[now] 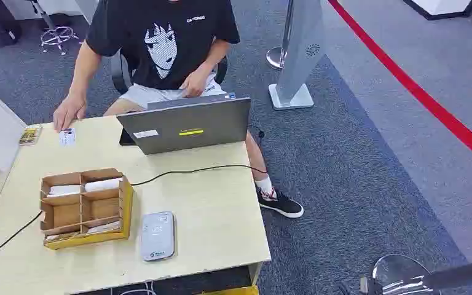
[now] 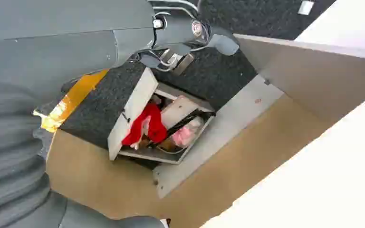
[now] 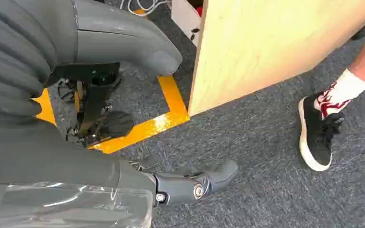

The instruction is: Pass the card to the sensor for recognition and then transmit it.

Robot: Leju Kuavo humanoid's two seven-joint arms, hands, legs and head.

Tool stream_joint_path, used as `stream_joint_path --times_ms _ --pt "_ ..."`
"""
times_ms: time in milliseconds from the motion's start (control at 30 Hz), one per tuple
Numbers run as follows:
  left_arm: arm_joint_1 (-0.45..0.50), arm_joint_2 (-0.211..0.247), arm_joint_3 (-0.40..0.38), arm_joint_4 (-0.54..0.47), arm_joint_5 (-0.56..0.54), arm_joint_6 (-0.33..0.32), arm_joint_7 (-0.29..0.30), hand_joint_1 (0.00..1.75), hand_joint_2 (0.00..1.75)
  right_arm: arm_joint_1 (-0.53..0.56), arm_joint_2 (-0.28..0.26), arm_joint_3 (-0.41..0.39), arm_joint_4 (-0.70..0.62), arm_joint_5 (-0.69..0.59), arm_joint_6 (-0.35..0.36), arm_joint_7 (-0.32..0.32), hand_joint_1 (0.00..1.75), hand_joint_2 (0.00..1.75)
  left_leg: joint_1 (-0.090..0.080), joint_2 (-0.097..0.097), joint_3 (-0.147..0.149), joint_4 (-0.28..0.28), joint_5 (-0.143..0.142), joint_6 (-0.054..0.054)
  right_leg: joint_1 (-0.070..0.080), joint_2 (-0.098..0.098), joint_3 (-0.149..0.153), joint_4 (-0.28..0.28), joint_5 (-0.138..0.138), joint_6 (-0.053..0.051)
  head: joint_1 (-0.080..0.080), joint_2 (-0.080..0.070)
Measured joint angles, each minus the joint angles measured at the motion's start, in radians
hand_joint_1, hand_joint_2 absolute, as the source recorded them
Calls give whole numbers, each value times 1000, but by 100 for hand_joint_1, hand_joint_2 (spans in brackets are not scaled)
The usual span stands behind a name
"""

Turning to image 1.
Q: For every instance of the chrome stanchion post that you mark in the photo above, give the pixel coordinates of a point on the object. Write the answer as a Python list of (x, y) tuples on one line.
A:
[(278, 55)]

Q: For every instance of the grey card reader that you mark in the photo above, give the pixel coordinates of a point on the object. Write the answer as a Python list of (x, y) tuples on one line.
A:
[(157, 236)]

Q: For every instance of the yellow box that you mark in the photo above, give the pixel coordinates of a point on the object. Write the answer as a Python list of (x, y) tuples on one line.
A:
[(228, 291)]

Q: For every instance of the person's right hand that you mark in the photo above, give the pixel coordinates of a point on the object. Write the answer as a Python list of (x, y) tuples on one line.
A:
[(68, 110)]

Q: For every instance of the black office chair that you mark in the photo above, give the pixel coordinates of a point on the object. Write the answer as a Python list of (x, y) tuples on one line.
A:
[(118, 75)]

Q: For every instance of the grey laptop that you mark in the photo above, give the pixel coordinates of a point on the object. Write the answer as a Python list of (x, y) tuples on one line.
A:
[(187, 128)]

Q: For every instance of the person's left hand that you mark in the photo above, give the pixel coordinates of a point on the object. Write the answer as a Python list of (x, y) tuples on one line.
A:
[(195, 83)]

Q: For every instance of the white card stack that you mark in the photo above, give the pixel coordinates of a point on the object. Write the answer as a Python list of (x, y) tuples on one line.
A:
[(105, 227), (61, 236), (102, 185), (64, 190)]

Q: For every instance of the person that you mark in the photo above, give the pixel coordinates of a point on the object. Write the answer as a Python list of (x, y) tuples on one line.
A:
[(166, 44)]

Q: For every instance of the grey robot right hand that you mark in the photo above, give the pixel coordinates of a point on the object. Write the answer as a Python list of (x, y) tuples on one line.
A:
[(399, 288)]

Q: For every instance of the wooden card box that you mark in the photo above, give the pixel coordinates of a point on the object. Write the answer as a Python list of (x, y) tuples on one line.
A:
[(85, 211)]

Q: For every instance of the yellow printed card pack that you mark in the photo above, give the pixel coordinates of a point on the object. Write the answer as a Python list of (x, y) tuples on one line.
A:
[(30, 135)]

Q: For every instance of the white id card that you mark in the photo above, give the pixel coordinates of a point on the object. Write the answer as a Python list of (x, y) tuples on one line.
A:
[(68, 137)]

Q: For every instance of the grey kiosk stand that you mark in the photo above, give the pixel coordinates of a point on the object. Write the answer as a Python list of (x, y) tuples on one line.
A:
[(301, 53)]

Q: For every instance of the black edged white platform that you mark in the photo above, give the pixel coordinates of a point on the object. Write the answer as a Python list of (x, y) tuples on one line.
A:
[(443, 10)]

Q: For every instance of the chrome chair base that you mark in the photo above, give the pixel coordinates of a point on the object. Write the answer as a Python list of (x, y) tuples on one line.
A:
[(57, 36)]

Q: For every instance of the red barrier belt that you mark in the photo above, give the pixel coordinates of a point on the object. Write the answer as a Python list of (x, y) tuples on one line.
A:
[(423, 97)]

